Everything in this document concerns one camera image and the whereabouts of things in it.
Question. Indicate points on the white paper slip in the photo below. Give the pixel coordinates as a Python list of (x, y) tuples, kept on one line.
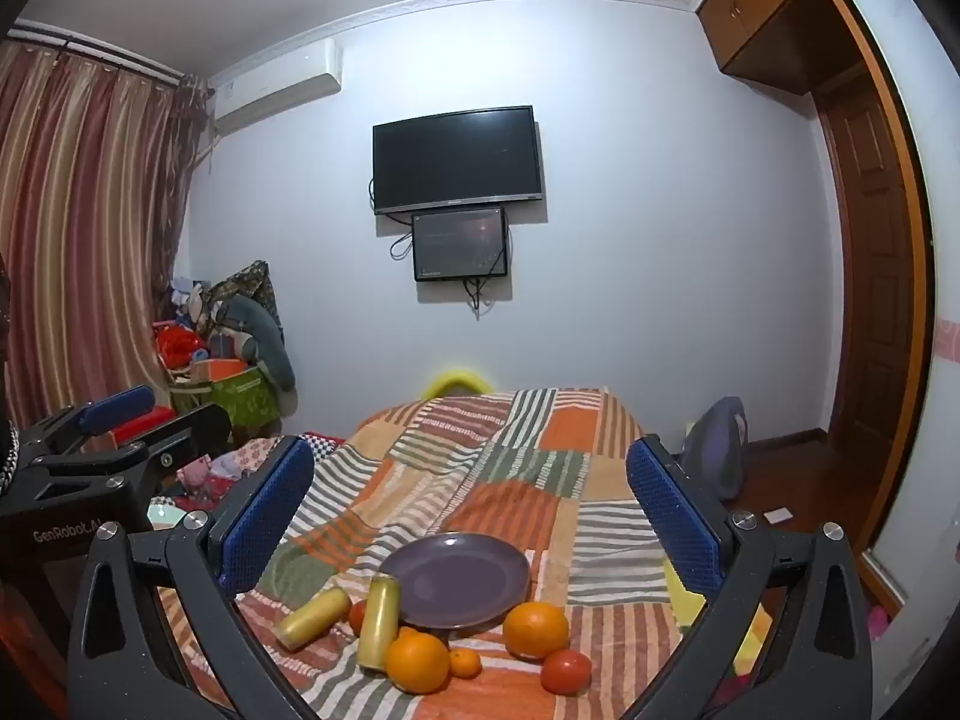
[(777, 515)]

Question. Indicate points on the curtain rail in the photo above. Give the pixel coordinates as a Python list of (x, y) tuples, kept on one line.
[(97, 52)]

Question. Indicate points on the small mandarin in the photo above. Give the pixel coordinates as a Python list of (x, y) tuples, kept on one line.
[(465, 664)]

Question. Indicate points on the orange box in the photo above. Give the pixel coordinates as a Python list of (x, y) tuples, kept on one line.
[(217, 370)]

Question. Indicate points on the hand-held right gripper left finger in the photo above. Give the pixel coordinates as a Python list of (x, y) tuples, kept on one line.
[(266, 521)]

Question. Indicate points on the small black wall monitor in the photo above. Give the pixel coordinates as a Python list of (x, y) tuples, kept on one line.
[(460, 244)]

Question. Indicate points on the small red tomato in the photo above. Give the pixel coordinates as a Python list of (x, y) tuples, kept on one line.
[(358, 616)]

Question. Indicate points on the red plastic bag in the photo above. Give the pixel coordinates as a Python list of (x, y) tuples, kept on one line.
[(176, 345)]

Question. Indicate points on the large orange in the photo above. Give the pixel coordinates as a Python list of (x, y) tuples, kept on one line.
[(535, 630), (417, 661)]

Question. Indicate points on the brown wooden door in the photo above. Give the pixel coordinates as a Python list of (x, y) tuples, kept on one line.
[(862, 277)]

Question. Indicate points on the grey backpack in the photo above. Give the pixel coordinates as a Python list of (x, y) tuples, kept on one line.
[(712, 450)]

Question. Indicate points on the black wall television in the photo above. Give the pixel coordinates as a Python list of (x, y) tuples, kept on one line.
[(457, 157)]

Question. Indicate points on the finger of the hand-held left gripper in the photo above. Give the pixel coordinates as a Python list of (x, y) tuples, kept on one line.
[(116, 405), (191, 439)]

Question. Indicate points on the striped red curtain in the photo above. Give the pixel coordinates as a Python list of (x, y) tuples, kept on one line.
[(82, 240)]

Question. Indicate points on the wooden overhead cabinet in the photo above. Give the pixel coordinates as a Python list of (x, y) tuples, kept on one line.
[(765, 15)]

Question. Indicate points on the black white checkered cloth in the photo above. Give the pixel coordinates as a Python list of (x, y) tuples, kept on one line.
[(322, 444)]

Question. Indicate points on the striped patchwork blanket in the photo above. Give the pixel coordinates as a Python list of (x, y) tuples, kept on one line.
[(510, 465)]

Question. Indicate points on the large red tomato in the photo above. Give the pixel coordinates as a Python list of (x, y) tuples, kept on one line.
[(566, 672)]

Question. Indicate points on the yellow mat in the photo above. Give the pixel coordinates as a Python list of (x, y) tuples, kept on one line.
[(686, 604)]

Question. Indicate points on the white air conditioner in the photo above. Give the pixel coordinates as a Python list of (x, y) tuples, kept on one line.
[(277, 86)]

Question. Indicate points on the red and blue box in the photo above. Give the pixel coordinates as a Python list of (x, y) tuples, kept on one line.
[(146, 424)]

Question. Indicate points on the camouflage cloth bag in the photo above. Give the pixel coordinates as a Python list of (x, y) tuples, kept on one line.
[(244, 281)]

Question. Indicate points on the yellow round object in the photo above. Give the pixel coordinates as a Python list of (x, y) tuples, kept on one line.
[(454, 379)]

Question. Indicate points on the purple plate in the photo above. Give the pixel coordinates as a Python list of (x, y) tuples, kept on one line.
[(457, 577)]

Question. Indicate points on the yellow sugarcane piece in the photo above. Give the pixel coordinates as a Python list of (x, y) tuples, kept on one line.
[(311, 619), (379, 622)]

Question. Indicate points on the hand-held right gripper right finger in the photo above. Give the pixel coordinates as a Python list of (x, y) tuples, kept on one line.
[(675, 521)]

